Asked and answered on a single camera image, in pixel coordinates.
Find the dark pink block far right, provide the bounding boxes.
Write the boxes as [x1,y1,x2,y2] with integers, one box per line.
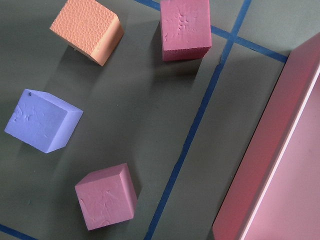
[160,0,212,62]

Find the dark pink block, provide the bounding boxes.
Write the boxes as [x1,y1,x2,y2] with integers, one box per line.
[160,0,212,62]
[75,163,138,231]

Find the dark pink block near right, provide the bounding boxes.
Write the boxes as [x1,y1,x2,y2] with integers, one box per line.
[75,163,138,231]

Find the orange foam block right side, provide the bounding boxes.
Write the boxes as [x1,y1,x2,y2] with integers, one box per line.
[49,0,124,66]

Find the purple foam block right side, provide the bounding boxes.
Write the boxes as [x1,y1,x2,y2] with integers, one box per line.
[4,89,83,153]

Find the pink plastic tray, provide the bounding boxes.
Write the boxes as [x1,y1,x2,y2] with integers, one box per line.
[212,34,320,240]

